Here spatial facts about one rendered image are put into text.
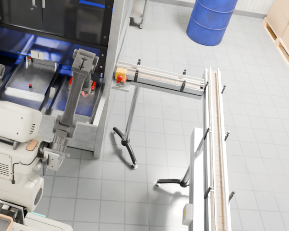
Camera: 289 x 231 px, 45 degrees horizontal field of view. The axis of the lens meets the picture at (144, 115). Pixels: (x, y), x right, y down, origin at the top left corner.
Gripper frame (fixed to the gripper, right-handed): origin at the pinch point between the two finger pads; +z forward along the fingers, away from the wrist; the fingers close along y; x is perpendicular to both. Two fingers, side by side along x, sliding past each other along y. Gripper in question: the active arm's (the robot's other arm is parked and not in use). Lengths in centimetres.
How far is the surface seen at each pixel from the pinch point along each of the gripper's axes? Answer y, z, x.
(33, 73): 32, 21, 44
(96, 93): 25.9, 21.6, -2.8
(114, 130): 66, 103, -17
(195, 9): 277, 76, -81
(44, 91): 16.5, 21.0, 31.3
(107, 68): 37.2, 6.8, -6.8
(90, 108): 10.5, 21.2, -2.0
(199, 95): 49, 23, -77
